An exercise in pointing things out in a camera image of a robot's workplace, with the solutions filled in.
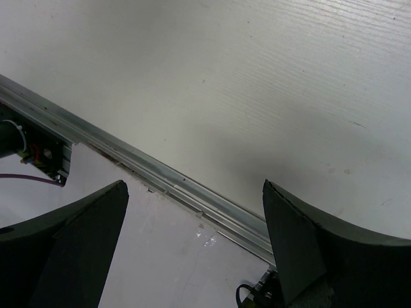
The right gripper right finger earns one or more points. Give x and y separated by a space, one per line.
324 261

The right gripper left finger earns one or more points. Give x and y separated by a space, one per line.
62 258

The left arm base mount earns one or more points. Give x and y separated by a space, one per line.
266 293

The aluminium table edge rail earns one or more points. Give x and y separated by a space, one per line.
238 224

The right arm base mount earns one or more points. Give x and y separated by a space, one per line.
35 146

